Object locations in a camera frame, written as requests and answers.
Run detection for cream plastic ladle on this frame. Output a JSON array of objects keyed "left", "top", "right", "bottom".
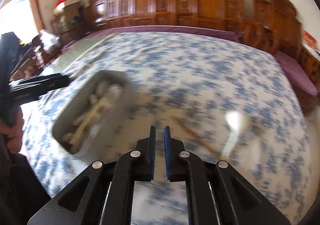
[{"left": 221, "top": 111, "right": 251, "bottom": 159}]

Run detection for light bamboo chopstick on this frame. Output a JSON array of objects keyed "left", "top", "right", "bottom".
[{"left": 69, "top": 96, "right": 109, "bottom": 145}]

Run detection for person left hand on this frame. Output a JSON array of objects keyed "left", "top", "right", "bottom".
[{"left": 1, "top": 107, "right": 24, "bottom": 154}]

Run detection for dark wooden dining chair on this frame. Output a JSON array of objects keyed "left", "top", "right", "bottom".
[{"left": 10, "top": 35, "right": 49, "bottom": 81}]

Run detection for white plastic bag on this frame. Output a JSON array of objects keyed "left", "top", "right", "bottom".
[{"left": 40, "top": 29, "right": 60, "bottom": 53}]

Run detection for grey metal tray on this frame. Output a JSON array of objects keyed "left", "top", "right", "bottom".
[{"left": 52, "top": 70, "right": 135, "bottom": 163}]

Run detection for stacked cardboard boxes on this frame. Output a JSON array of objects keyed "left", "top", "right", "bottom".
[{"left": 50, "top": 0, "right": 84, "bottom": 46}]

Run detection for blue floral tablecloth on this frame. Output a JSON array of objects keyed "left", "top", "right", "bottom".
[{"left": 23, "top": 32, "right": 319, "bottom": 224}]

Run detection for purple armchair cushion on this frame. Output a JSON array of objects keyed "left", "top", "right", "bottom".
[{"left": 275, "top": 51, "right": 318, "bottom": 96}]

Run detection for purple sofa cushion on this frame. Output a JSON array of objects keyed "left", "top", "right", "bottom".
[{"left": 62, "top": 25, "right": 240, "bottom": 53}]

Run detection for carved wooden armchair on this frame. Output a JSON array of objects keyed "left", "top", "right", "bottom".
[{"left": 240, "top": 0, "right": 319, "bottom": 88}]

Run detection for red greeting card box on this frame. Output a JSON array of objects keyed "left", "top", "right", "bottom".
[{"left": 303, "top": 30, "right": 317, "bottom": 50}]

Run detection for carved wooden long sofa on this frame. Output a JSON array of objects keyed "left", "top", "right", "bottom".
[{"left": 85, "top": 0, "right": 244, "bottom": 33}]

